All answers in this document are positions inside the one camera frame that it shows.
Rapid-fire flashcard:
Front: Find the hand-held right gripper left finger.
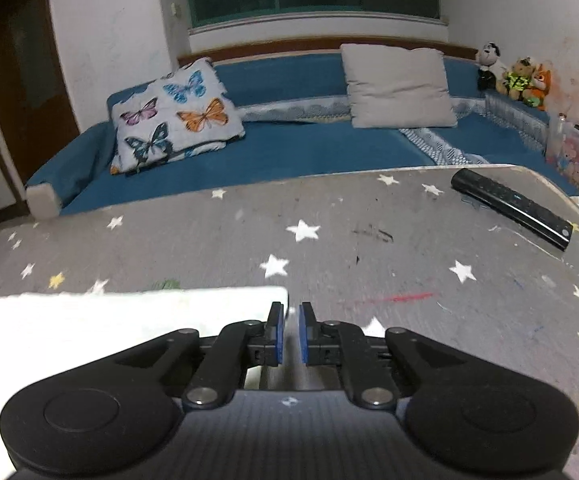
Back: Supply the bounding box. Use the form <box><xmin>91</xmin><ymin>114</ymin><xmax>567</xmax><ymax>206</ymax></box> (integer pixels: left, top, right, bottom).
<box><xmin>113</xmin><ymin>301</ymin><xmax>290</xmax><ymax>411</ymax></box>

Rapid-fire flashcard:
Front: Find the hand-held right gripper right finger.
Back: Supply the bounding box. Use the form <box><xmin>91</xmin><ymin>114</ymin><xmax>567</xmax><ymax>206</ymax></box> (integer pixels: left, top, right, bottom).
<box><xmin>297</xmin><ymin>301</ymin><xmax>471</xmax><ymax>411</ymax></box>

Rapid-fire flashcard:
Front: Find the white garment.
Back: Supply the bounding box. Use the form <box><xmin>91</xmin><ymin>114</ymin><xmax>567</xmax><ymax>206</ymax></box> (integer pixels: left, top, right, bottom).
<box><xmin>0</xmin><ymin>286</ymin><xmax>290</xmax><ymax>480</ymax></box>

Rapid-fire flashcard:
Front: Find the grey star-print tablecloth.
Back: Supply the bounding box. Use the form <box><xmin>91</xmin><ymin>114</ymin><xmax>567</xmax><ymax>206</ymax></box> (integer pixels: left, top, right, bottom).
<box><xmin>0</xmin><ymin>164</ymin><xmax>579</xmax><ymax>480</ymax></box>

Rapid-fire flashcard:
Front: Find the blue sofa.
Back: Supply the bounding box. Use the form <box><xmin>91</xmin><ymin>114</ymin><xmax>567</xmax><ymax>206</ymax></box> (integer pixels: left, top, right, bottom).
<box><xmin>24</xmin><ymin>42</ymin><xmax>579</xmax><ymax>219</ymax></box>

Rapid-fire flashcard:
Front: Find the butterfly print pillow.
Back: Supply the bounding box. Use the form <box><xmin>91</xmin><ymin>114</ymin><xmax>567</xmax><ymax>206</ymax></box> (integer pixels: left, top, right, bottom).
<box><xmin>109</xmin><ymin>57</ymin><xmax>246</xmax><ymax>176</ymax></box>

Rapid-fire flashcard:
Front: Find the black remote control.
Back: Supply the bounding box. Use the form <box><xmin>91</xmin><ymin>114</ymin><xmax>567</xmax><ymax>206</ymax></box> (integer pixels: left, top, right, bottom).
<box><xmin>450</xmin><ymin>168</ymin><xmax>573</xmax><ymax>252</ymax></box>

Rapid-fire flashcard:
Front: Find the beige pillow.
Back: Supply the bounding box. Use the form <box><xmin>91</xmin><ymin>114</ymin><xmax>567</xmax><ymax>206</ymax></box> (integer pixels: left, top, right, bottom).
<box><xmin>340</xmin><ymin>43</ymin><xmax>459</xmax><ymax>129</ymax></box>

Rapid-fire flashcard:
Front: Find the panda plush toy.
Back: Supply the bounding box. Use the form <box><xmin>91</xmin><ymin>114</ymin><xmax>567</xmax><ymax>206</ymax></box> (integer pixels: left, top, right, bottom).
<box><xmin>475</xmin><ymin>42</ymin><xmax>510</xmax><ymax>94</ymax></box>

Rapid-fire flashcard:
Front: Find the brown bear plush toy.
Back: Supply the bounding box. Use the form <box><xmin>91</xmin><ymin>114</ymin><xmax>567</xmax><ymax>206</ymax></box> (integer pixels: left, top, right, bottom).
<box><xmin>502</xmin><ymin>57</ymin><xmax>538</xmax><ymax>102</ymax></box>

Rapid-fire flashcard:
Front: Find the orange plush toy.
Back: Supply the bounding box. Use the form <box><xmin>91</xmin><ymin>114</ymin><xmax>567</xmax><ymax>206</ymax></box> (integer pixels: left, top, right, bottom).
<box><xmin>522</xmin><ymin>62</ymin><xmax>555</xmax><ymax>112</ymax></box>

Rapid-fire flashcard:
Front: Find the dark wooden door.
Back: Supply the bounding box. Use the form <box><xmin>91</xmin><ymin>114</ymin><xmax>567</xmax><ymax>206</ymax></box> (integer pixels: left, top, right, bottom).
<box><xmin>0</xmin><ymin>0</ymin><xmax>80</xmax><ymax>172</ymax></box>

